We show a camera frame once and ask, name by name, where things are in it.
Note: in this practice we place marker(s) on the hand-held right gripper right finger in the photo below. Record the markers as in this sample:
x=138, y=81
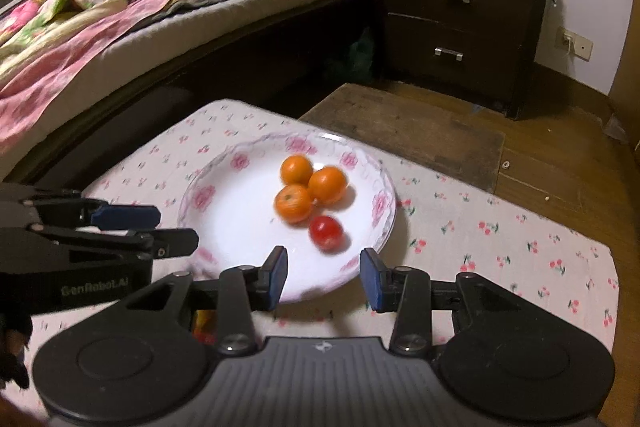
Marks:
x=370, y=279

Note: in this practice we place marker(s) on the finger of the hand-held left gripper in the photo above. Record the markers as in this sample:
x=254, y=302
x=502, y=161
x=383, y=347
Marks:
x=125, y=217
x=172, y=243

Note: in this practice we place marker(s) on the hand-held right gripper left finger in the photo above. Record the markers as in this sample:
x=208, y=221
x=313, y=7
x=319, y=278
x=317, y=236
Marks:
x=277, y=278

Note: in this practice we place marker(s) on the white pink flower plate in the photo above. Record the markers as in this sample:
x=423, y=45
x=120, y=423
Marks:
x=235, y=227

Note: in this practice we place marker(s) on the orange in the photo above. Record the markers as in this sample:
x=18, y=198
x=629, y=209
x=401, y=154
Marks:
x=296, y=169
x=327, y=185
x=293, y=203

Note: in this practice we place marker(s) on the person's left hand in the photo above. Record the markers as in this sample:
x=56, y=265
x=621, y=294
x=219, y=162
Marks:
x=19, y=357

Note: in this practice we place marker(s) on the cherry print tablecloth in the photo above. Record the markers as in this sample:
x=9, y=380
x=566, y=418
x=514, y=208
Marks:
x=475, y=257

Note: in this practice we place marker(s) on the low wooden bench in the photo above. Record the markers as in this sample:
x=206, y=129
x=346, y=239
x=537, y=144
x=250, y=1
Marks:
x=400, y=132

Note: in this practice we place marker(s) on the pink floral blanket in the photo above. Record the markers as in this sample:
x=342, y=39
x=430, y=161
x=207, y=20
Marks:
x=50, y=82

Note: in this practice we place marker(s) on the grey mattress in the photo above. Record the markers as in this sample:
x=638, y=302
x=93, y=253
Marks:
x=225, y=22

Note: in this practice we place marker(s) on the yellow green floral quilt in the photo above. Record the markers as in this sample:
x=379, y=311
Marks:
x=55, y=7

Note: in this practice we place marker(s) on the green bag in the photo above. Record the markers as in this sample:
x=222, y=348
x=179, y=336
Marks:
x=361, y=54

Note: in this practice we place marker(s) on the dark nightstand drawer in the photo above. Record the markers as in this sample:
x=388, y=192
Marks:
x=495, y=14
x=495, y=69

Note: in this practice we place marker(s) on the dark wooden nightstand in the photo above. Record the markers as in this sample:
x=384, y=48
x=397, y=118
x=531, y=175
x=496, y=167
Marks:
x=525, y=72

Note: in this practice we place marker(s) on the tan wooden cabinet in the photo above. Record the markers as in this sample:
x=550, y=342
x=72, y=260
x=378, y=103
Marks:
x=627, y=57

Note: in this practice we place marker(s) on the wall socket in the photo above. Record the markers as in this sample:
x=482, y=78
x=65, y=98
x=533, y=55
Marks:
x=581, y=47

